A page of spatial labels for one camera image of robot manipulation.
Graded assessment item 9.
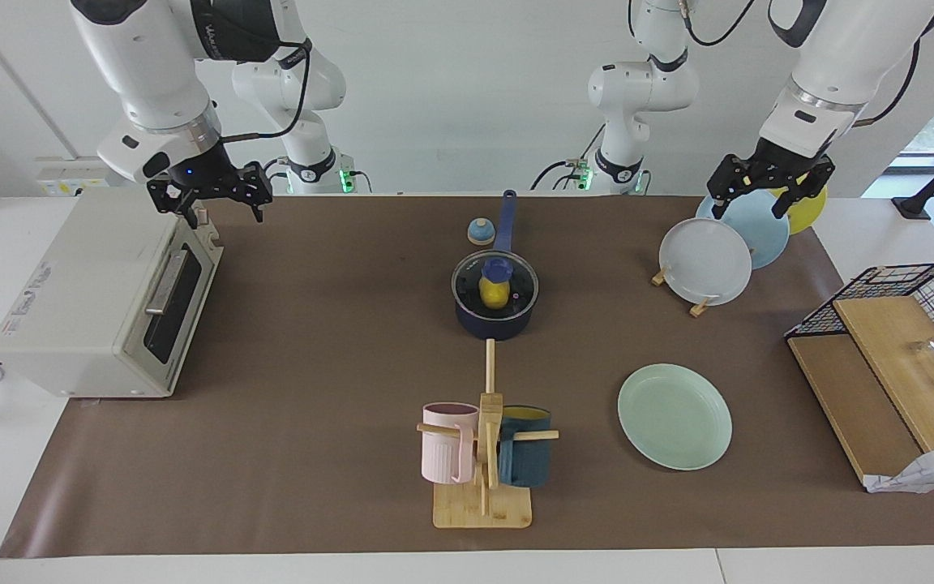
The light blue plate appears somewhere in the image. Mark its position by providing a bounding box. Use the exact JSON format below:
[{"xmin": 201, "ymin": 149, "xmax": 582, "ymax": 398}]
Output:
[{"xmin": 696, "ymin": 191, "xmax": 790, "ymax": 270}]

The light wooden board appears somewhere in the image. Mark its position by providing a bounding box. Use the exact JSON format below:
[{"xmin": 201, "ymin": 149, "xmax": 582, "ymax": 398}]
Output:
[{"xmin": 832, "ymin": 296, "xmax": 934, "ymax": 453}]

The brown table mat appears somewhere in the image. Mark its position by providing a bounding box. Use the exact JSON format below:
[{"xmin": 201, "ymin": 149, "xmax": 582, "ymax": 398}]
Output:
[{"xmin": 0, "ymin": 195, "xmax": 934, "ymax": 559}]

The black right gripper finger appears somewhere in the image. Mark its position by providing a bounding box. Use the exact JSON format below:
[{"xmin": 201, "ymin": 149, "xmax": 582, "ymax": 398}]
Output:
[
  {"xmin": 240, "ymin": 162, "xmax": 273, "ymax": 224},
  {"xmin": 147, "ymin": 182, "xmax": 199, "ymax": 230}
]

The white power strip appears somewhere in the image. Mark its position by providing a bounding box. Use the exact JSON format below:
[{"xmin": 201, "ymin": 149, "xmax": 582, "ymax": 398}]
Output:
[{"xmin": 36, "ymin": 158, "xmax": 111, "ymax": 198}]

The black wire basket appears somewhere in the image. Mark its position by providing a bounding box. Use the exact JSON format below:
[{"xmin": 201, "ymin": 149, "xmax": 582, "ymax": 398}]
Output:
[{"xmin": 785, "ymin": 262, "xmax": 934, "ymax": 374}]

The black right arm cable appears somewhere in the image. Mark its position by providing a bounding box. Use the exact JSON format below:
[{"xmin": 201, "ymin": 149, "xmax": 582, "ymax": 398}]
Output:
[{"xmin": 224, "ymin": 36, "xmax": 311, "ymax": 145}]

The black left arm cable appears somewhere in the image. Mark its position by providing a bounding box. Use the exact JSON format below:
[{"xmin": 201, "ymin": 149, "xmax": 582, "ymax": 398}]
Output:
[{"xmin": 678, "ymin": 0, "xmax": 923, "ymax": 127}]

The pink ribbed mug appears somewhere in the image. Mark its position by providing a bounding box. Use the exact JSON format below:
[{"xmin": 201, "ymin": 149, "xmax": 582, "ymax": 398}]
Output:
[{"xmin": 421, "ymin": 403, "xmax": 480, "ymax": 485}]

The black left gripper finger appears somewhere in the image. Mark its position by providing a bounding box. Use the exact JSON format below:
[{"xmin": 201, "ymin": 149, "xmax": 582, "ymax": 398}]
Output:
[
  {"xmin": 708, "ymin": 154, "xmax": 752, "ymax": 220},
  {"xmin": 771, "ymin": 158, "xmax": 835, "ymax": 218}
]

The dark teal mug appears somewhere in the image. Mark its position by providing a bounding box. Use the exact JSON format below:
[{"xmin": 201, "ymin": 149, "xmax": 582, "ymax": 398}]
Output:
[{"xmin": 498, "ymin": 406, "xmax": 553, "ymax": 488}]

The beige toaster oven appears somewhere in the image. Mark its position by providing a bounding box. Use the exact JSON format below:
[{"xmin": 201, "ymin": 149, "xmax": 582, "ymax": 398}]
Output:
[{"xmin": 0, "ymin": 188, "xmax": 225, "ymax": 398}]

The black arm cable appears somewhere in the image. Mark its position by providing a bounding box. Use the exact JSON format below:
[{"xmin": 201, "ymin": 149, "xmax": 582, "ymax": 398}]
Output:
[
  {"xmin": 224, "ymin": 36, "xmax": 311, "ymax": 145},
  {"xmin": 678, "ymin": 0, "xmax": 923, "ymax": 127}
]

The glass lid with blue knob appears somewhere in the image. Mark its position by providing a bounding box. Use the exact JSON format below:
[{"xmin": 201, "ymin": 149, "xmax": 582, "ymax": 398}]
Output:
[{"xmin": 451, "ymin": 251, "xmax": 539, "ymax": 317}]

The wooden mug tree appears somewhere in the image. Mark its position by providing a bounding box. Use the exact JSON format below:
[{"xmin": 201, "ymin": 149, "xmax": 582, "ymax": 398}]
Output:
[{"xmin": 416, "ymin": 339, "xmax": 559, "ymax": 530}]

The pale green plate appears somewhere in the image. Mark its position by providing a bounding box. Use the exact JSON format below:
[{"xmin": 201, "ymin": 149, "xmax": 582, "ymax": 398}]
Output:
[{"xmin": 618, "ymin": 363, "xmax": 733, "ymax": 471}]

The light grey plate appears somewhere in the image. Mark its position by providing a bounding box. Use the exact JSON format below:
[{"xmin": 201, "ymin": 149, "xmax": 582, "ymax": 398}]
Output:
[{"xmin": 659, "ymin": 217, "xmax": 753, "ymax": 307}]

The dark wooden board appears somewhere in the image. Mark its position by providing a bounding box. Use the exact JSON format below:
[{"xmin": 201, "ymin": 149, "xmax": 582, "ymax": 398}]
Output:
[{"xmin": 787, "ymin": 333, "xmax": 922, "ymax": 487}]

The yellow plate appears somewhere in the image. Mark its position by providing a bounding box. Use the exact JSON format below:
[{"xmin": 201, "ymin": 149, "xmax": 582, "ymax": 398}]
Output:
[{"xmin": 763, "ymin": 180, "xmax": 827, "ymax": 236}]

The dark blue saucepan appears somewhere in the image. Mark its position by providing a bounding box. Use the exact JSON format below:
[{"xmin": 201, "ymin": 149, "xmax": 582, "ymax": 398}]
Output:
[{"xmin": 452, "ymin": 190, "xmax": 540, "ymax": 341}]

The wooden plate rack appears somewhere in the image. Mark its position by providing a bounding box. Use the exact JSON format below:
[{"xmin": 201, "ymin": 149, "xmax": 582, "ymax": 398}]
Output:
[{"xmin": 651, "ymin": 264, "xmax": 715, "ymax": 317}]

